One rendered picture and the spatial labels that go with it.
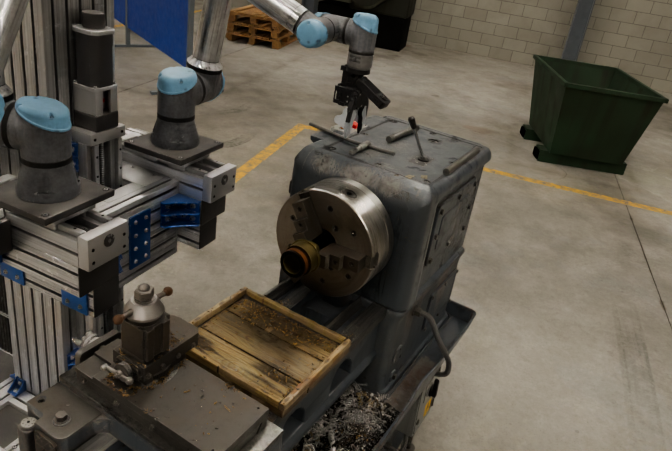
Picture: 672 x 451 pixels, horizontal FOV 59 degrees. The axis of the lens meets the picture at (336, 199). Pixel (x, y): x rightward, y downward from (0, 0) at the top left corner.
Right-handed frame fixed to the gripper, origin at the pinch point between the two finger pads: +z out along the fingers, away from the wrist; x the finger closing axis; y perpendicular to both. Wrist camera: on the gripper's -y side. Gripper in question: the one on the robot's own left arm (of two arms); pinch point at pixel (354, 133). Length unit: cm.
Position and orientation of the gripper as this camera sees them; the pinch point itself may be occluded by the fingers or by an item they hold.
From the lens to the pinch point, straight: 185.9
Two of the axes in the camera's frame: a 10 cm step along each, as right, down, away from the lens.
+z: -1.4, 9.0, 4.2
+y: -8.4, -3.3, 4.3
